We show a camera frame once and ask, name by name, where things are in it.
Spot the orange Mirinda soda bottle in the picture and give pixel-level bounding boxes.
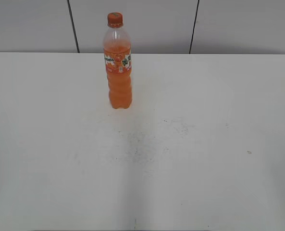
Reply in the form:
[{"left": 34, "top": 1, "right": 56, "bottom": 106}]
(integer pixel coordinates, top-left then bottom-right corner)
[{"left": 102, "top": 24, "right": 134, "bottom": 110}]

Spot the orange bottle cap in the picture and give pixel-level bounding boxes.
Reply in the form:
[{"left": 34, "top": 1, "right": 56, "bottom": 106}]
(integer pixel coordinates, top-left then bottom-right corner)
[{"left": 107, "top": 12, "right": 123, "bottom": 28}]

